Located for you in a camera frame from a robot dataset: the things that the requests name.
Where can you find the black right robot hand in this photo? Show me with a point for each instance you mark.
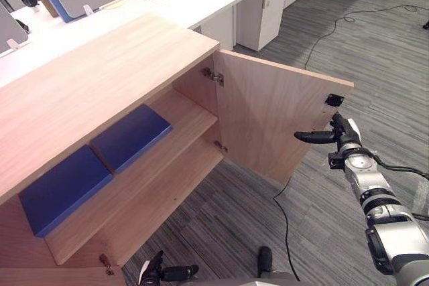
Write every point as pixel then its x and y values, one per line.
pixel 338 133

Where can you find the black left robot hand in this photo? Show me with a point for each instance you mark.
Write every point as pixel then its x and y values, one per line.
pixel 167 271

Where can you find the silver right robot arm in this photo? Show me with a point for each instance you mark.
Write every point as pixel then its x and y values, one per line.
pixel 385 212

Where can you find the black door latch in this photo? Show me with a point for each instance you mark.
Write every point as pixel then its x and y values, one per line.
pixel 334 100

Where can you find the metal door hinge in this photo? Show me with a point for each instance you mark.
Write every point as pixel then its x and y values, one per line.
pixel 106 263
pixel 213 76
pixel 221 147

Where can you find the wooden cabinet door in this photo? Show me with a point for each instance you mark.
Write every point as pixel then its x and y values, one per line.
pixel 268 115

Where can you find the wooden cabinet shelf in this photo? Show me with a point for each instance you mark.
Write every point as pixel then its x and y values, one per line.
pixel 134 179

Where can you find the blue folder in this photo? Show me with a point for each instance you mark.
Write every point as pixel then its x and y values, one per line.
pixel 132 137
pixel 63 189

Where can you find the light wooden cabinet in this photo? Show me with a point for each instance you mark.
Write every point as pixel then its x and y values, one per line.
pixel 100 105

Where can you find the white office desk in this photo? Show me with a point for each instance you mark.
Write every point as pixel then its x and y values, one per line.
pixel 151 8

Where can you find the dark robot foot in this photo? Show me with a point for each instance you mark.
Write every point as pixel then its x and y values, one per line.
pixel 264 261

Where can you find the white drawer pedestal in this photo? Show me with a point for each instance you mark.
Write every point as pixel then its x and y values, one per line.
pixel 261 14

